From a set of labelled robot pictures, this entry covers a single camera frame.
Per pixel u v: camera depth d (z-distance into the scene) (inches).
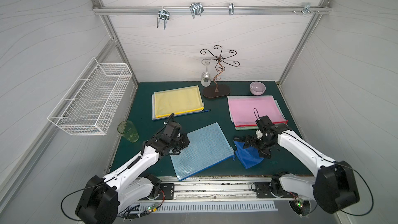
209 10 32.3
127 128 38.0
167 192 28.9
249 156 31.5
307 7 30.1
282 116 39.7
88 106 27.0
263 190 29.0
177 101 43.8
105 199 15.2
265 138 25.0
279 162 32.2
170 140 24.6
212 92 45.0
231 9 30.8
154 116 39.8
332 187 15.8
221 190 29.6
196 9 30.1
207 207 27.7
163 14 30.8
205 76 36.6
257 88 45.1
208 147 34.8
